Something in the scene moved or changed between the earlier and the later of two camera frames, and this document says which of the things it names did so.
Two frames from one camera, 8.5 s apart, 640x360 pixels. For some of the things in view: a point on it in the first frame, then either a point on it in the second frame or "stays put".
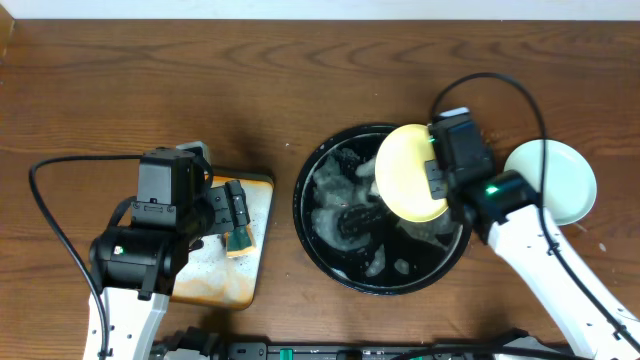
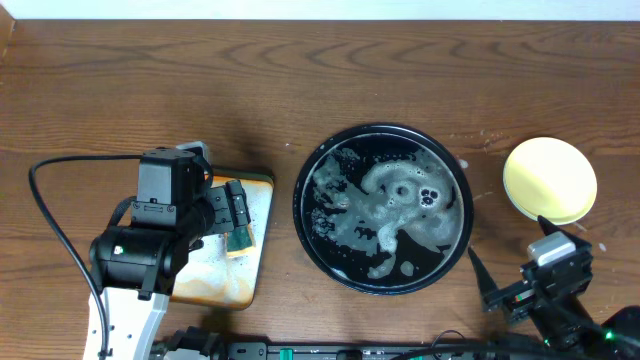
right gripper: x=435 y=180 → x=526 y=293
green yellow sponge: x=239 y=241 stays put
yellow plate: x=401 y=174 → x=550 y=178
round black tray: x=351 y=236 stays put
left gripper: x=231 y=205 stays put
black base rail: x=466 y=351 stays put
